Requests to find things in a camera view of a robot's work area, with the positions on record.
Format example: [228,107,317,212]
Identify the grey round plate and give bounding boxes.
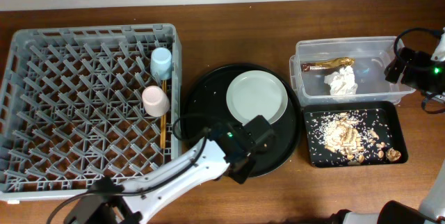
[226,70,288,124]

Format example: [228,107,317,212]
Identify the pink plastic cup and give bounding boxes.
[142,86,170,117]

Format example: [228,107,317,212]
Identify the peanut shell food scraps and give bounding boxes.
[309,111,402,166]

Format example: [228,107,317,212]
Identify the blue plastic cup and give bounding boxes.
[150,47,172,80]

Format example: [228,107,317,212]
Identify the white tissue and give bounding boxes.
[324,66,358,96]

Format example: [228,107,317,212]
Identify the gold snack wrapper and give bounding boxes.
[301,57,355,72]

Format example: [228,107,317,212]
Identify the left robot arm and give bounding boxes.
[63,115,274,223]

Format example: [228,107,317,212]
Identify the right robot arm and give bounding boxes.
[324,28,444,224]

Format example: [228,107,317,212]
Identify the grey plastic dishwasher rack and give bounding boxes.
[1,24,182,203]

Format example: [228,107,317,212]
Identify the round black serving tray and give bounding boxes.
[181,63,302,177]

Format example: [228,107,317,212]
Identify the black rectangular tray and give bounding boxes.
[302,100,409,168]

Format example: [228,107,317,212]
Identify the clear plastic bin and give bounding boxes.
[289,36,415,106]

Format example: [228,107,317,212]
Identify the right black cable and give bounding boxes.
[393,27,445,115]

